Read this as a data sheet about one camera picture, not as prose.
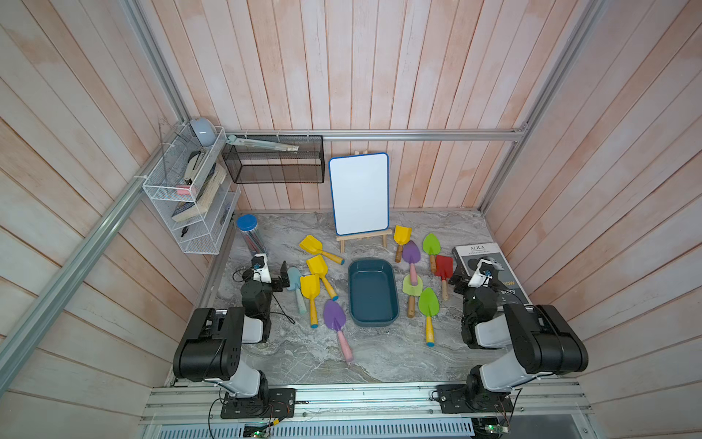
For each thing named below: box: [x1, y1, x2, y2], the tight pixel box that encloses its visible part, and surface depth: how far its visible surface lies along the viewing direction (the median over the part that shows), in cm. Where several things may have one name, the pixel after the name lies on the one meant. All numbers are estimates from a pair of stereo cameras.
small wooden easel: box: [335, 229, 394, 254], surface depth 106 cm
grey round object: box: [190, 117, 217, 148], surface depth 84 cm
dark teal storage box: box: [347, 256, 400, 328], surface depth 96 cm
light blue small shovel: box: [287, 266, 308, 315], surface depth 98 cm
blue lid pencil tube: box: [235, 214, 267, 256], surface depth 94 cm
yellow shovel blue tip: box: [299, 274, 321, 329], surface depth 97 cm
